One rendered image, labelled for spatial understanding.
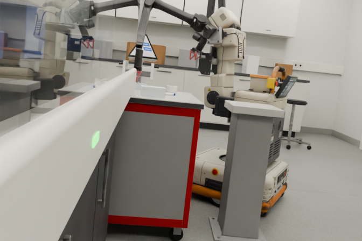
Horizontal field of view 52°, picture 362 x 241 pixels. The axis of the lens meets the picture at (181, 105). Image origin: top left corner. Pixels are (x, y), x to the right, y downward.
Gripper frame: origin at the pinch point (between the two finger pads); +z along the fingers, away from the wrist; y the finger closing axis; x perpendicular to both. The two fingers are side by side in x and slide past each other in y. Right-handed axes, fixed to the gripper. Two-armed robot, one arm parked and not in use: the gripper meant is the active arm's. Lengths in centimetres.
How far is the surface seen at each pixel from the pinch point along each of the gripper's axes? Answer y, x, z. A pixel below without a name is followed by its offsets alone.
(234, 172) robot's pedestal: 38, 61, 41
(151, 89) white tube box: 40.9, 10.3, 1.0
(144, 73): -10.0, 5.2, -5.0
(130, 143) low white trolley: 48, 3, 29
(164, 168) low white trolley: 47, 22, 41
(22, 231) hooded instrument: 214, 4, -3
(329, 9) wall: -373, 291, -137
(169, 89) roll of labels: 0.5, 22.3, 2.4
